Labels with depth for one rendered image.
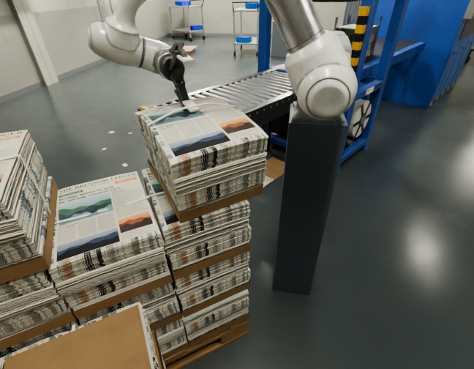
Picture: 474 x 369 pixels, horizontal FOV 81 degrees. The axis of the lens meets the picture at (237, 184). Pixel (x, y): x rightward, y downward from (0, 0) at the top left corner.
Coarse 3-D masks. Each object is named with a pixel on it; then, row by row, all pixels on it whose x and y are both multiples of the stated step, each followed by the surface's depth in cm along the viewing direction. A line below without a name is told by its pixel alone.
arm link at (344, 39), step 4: (336, 32) 84; (340, 32) 84; (344, 32) 86; (340, 36) 84; (344, 36) 84; (340, 40) 83; (344, 40) 84; (348, 40) 85; (344, 44) 84; (348, 44) 85; (344, 48) 84; (348, 48) 85; (348, 52) 86; (348, 56) 84
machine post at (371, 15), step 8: (368, 0) 175; (376, 0) 175; (376, 8) 180; (368, 16) 179; (368, 24) 181; (368, 32) 185; (368, 40) 190; (360, 56) 193; (360, 64) 196; (360, 72) 201; (360, 80) 207; (352, 104) 214; (352, 112) 220; (344, 144) 236
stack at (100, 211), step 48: (96, 192) 94; (144, 192) 94; (96, 240) 76; (144, 240) 77; (192, 240) 86; (240, 240) 96; (0, 288) 65; (48, 288) 71; (96, 288) 78; (192, 288) 99; (0, 336) 72; (48, 336) 80; (192, 336) 115; (240, 336) 134
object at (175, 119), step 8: (192, 112) 86; (200, 112) 86; (208, 112) 86; (216, 112) 86; (224, 112) 86; (232, 112) 86; (152, 120) 81; (160, 120) 81; (168, 120) 81; (176, 120) 81; (184, 120) 81; (192, 120) 81; (152, 128) 77; (152, 144) 80; (160, 168) 85; (160, 176) 90
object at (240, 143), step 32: (160, 128) 77; (192, 128) 77; (224, 128) 78; (256, 128) 79; (160, 160) 78; (192, 160) 69; (224, 160) 74; (256, 160) 80; (192, 192) 75; (224, 192) 81
